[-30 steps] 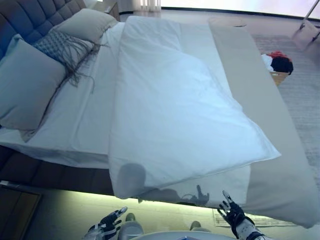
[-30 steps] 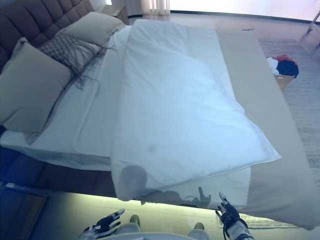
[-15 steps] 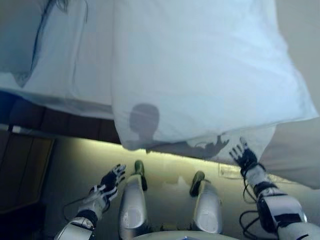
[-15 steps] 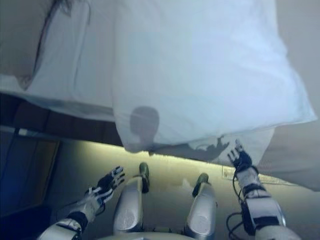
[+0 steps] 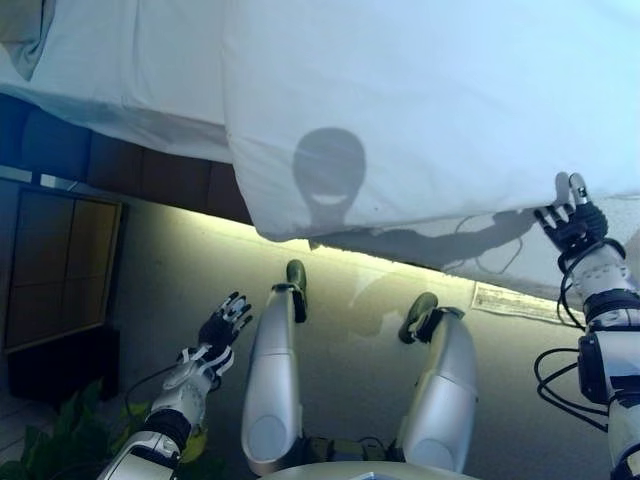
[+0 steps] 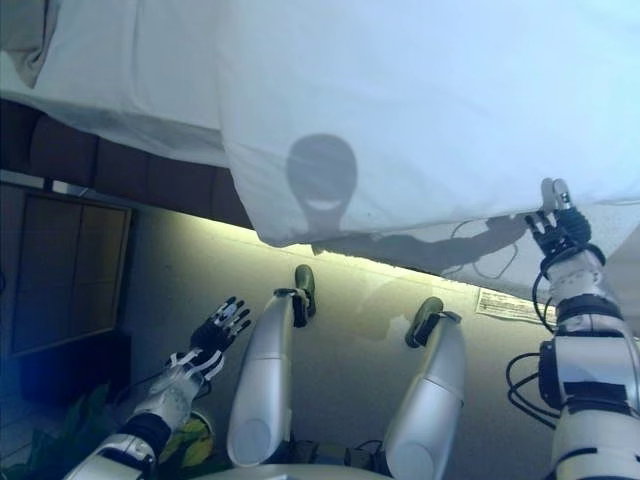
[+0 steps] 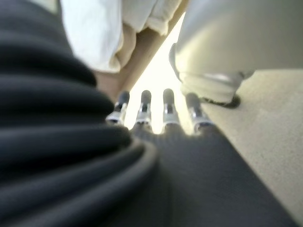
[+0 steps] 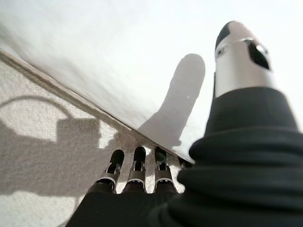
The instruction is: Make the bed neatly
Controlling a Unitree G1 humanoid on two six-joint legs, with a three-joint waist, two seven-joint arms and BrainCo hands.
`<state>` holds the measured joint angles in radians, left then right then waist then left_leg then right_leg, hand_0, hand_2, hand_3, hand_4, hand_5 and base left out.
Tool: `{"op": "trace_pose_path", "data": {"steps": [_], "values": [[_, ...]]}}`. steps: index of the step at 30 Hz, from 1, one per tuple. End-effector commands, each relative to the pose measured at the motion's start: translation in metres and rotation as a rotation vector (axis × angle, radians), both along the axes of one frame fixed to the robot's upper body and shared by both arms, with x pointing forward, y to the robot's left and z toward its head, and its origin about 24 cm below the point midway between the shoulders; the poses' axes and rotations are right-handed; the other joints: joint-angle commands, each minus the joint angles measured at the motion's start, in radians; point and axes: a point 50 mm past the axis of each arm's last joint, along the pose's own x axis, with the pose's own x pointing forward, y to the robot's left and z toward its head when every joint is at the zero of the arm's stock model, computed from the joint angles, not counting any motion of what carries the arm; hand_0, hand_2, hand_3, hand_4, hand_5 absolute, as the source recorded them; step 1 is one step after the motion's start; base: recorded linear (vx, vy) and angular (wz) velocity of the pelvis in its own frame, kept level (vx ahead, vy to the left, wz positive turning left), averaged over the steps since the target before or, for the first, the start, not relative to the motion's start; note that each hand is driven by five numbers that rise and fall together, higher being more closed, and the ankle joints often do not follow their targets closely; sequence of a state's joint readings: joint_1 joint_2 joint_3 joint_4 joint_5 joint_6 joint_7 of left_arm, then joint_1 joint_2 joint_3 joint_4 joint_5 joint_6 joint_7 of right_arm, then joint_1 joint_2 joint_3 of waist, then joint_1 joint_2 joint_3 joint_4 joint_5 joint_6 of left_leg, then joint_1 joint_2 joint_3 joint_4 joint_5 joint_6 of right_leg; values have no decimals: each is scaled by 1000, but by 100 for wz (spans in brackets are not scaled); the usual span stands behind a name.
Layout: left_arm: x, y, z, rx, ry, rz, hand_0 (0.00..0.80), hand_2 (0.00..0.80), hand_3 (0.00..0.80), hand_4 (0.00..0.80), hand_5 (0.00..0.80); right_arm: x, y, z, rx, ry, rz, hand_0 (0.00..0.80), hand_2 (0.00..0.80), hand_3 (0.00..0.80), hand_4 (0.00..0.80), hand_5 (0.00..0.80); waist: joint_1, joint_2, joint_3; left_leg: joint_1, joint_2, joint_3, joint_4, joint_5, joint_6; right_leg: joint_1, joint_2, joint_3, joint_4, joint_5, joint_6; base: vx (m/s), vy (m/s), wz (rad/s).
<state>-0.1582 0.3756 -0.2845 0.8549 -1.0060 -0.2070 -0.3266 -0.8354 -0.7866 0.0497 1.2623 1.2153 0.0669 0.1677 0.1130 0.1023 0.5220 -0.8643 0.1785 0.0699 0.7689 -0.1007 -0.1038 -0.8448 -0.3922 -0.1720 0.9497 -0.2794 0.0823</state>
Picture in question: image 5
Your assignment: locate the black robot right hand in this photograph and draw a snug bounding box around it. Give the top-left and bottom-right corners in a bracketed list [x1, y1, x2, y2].
[533, 171, 610, 257]

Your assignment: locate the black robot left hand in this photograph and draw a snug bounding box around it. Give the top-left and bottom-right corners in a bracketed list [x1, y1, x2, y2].
[197, 292, 255, 363]

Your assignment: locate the white duvet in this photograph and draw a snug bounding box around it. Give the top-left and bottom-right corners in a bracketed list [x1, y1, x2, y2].
[222, 0, 640, 304]

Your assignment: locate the under-bed light strip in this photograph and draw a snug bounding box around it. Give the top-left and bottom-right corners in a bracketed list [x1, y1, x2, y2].
[219, 217, 571, 306]

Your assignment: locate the silver robot left leg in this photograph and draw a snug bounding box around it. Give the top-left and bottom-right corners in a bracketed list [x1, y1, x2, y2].
[241, 258, 309, 477]

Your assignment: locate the silver robot leg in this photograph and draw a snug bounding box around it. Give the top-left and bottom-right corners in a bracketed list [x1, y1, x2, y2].
[241, 258, 309, 477]
[397, 292, 479, 474]

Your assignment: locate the pale patterned rug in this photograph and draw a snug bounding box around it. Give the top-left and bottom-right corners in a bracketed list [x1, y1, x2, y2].
[472, 280, 586, 324]

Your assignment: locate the dark wooden nightstand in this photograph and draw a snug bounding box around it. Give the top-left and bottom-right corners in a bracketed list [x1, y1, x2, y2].
[0, 174, 126, 401]

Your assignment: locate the green potted plant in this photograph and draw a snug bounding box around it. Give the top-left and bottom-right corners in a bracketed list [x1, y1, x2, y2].
[0, 379, 226, 480]

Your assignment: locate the silver robot right leg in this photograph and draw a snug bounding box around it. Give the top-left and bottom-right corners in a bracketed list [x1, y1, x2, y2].
[397, 292, 479, 474]

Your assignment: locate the white fitted mattress sheet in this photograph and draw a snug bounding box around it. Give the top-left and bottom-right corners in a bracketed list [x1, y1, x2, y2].
[0, 0, 236, 164]

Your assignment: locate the beige pillow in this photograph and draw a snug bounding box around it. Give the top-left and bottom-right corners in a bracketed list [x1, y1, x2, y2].
[0, 0, 56, 81]

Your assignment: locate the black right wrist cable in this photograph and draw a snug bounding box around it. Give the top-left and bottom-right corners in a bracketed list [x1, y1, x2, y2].
[533, 239, 626, 416]

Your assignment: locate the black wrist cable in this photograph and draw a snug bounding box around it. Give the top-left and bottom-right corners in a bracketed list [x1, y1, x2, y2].
[122, 362, 201, 441]
[533, 239, 626, 416]

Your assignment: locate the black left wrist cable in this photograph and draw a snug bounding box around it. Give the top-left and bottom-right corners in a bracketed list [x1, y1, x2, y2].
[122, 362, 201, 441]

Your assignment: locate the brown upholstered bed frame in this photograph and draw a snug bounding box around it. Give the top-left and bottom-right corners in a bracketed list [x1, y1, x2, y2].
[0, 92, 256, 226]

